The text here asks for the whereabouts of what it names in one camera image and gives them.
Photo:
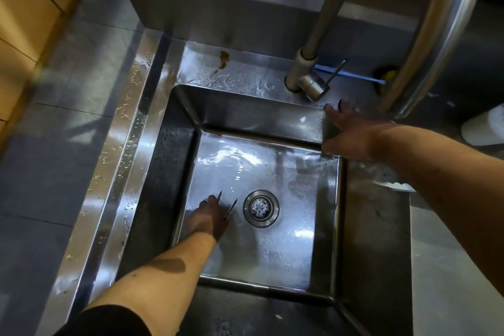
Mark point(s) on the clear cup with white liquid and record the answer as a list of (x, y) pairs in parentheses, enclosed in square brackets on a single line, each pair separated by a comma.
[(484, 129)]

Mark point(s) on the black sleeve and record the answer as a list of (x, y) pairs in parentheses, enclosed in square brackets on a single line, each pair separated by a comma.
[(106, 322)]

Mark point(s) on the light wooden cabinet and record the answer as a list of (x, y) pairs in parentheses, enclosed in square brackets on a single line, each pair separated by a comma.
[(27, 24)]

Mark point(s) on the person's right hand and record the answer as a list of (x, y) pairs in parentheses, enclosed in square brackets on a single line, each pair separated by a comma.
[(358, 139)]

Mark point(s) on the stainless steel sink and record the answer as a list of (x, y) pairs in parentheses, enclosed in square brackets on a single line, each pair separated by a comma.
[(283, 253)]

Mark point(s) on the person's left forearm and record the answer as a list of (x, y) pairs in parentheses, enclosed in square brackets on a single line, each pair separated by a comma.
[(165, 276)]

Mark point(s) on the white-tipped metal tongs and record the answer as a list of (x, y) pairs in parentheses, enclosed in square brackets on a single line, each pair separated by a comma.
[(397, 187)]

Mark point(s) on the person's left hand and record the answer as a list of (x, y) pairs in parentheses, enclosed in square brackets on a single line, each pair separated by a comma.
[(208, 221)]

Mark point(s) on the curved steel faucet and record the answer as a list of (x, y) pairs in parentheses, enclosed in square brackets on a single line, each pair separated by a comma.
[(445, 32)]

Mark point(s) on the person's right forearm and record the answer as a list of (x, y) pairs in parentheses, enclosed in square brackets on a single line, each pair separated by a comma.
[(453, 186)]

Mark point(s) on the steel tongs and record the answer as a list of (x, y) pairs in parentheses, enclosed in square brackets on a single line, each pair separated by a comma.
[(232, 207)]

